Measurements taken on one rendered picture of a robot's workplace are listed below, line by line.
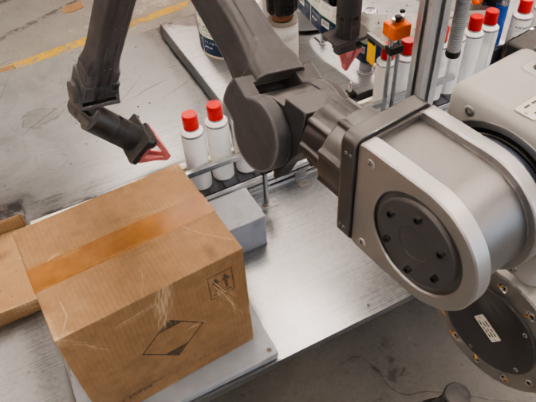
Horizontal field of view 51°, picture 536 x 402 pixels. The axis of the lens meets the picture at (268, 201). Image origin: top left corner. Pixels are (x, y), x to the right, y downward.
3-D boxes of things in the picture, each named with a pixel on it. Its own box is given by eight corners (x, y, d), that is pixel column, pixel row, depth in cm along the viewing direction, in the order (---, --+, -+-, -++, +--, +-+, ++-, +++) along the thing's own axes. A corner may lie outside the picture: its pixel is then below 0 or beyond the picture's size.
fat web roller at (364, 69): (367, 65, 164) (372, 4, 150) (376, 72, 161) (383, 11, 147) (354, 70, 162) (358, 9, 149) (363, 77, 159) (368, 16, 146)
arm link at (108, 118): (83, 132, 105) (98, 106, 105) (69, 119, 110) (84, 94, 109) (112, 146, 110) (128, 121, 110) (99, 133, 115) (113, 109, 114)
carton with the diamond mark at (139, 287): (198, 255, 122) (178, 161, 102) (254, 338, 107) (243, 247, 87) (61, 321, 112) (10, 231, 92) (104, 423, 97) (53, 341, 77)
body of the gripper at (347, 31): (321, 40, 134) (322, 11, 129) (357, 28, 137) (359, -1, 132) (336, 53, 131) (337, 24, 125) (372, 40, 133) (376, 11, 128)
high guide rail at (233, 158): (451, 77, 146) (452, 72, 145) (454, 80, 145) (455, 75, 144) (31, 234, 115) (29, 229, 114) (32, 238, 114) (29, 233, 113)
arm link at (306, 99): (317, 121, 50) (360, 109, 53) (252, 72, 56) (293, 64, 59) (301, 201, 56) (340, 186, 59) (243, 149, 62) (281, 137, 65)
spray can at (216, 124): (229, 164, 137) (219, 94, 122) (238, 177, 134) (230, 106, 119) (209, 171, 135) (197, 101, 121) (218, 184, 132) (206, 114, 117)
